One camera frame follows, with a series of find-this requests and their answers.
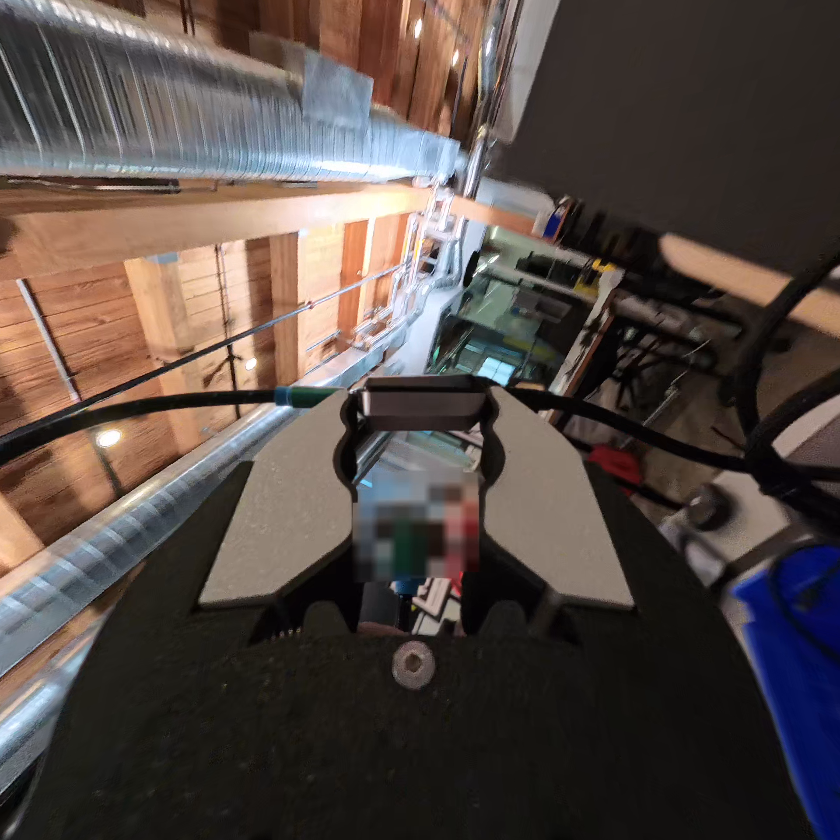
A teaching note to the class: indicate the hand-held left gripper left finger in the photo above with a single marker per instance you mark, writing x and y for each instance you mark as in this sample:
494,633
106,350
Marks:
282,512

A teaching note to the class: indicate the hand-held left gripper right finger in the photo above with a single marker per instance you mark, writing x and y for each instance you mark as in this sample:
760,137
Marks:
551,518

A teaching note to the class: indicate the blue storage bin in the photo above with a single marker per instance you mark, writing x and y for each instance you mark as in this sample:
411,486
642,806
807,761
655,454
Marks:
800,656

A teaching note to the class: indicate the silver air duct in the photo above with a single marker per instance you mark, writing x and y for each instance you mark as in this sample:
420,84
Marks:
164,118

